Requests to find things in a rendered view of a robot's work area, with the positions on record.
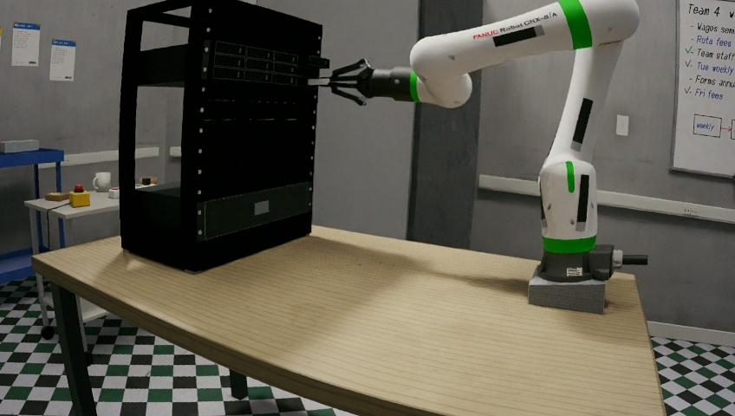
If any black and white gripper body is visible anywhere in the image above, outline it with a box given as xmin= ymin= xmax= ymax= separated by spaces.
xmin=356 ymin=67 xmax=393 ymax=99

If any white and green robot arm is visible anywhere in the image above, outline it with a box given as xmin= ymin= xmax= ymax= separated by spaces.
xmin=389 ymin=0 xmax=647 ymax=283

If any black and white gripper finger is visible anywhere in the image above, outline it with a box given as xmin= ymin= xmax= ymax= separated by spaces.
xmin=308 ymin=81 xmax=368 ymax=106
xmin=309 ymin=59 xmax=370 ymax=82

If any black server rack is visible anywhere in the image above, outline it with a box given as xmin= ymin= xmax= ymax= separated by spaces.
xmin=119 ymin=0 xmax=330 ymax=275

